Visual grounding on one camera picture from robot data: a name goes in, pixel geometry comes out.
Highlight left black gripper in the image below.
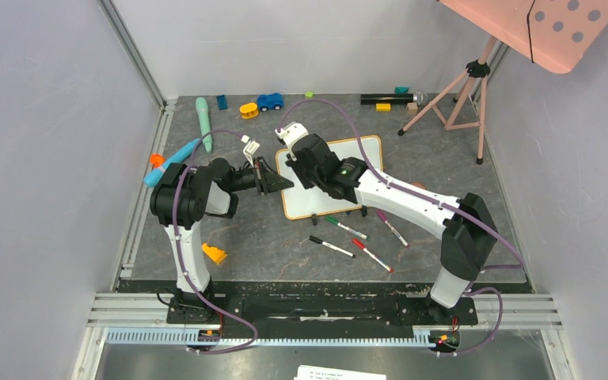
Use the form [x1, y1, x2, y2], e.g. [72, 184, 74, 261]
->
[227, 157, 294, 196]

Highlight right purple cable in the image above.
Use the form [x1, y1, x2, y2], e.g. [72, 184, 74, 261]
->
[277, 97, 526, 359]

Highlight yellow flat brick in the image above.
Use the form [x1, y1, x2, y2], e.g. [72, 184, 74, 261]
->
[375, 103, 392, 112]

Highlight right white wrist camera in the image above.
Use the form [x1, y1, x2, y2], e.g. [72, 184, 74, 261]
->
[275, 122, 309, 161]

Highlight white whiteboard wooden frame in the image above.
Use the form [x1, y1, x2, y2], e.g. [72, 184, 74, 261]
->
[275, 135, 383, 220]

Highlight mint green toy crayon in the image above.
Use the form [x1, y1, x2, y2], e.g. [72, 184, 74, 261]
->
[195, 97, 213, 153]

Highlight dark blue brick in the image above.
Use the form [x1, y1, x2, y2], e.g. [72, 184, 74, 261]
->
[216, 95, 229, 110]

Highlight clear round cap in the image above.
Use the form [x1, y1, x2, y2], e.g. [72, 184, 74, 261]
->
[413, 91, 429, 106]

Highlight red capped marker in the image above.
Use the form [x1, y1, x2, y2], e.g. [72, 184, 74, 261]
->
[351, 238, 393, 273]

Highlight yellow oval toy brick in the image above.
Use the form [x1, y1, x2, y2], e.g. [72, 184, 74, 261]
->
[239, 102, 260, 120]

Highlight beige wooden cube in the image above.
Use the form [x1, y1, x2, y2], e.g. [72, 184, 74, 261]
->
[405, 102, 420, 116]

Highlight orange wedge block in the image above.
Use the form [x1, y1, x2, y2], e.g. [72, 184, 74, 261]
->
[202, 243, 227, 265]

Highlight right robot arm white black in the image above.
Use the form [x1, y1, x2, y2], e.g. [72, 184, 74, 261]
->
[277, 131, 497, 323]

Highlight black cylinder tube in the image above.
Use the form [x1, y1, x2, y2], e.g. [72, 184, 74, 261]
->
[360, 93, 417, 105]

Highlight blue toy car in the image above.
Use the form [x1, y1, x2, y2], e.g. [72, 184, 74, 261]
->
[256, 93, 284, 112]

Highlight green capped marker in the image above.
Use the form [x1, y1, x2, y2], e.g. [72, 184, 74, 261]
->
[325, 216, 368, 240]

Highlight light blue toy crayon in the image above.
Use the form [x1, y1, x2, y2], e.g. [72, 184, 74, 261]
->
[142, 139, 201, 188]

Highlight white paper sheet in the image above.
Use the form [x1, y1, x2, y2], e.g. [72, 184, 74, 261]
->
[294, 365, 387, 380]

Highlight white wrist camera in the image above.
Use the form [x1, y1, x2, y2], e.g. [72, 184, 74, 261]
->
[275, 122, 309, 161]
[241, 135, 260, 168]

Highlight purple capped marker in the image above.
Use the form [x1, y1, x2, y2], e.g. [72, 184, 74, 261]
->
[375, 209, 410, 248]

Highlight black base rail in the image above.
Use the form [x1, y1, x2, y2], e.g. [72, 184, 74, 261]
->
[117, 279, 478, 340]

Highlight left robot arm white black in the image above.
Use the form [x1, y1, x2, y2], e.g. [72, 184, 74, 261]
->
[150, 157, 294, 323]

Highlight black capped marker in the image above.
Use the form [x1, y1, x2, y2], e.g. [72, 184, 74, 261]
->
[309, 235, 356, 258]

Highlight small orange block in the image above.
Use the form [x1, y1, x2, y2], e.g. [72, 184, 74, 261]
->
[149, 154, 165, 169]

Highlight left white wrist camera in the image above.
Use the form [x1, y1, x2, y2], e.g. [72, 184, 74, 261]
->
[241, 135, 260, 168]

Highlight pink music stand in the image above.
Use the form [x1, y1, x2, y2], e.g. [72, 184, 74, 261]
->
[397, 0, 608, 165]

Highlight orange half-round brick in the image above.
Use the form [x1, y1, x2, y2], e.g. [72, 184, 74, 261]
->
[411, 182, 427, 190]

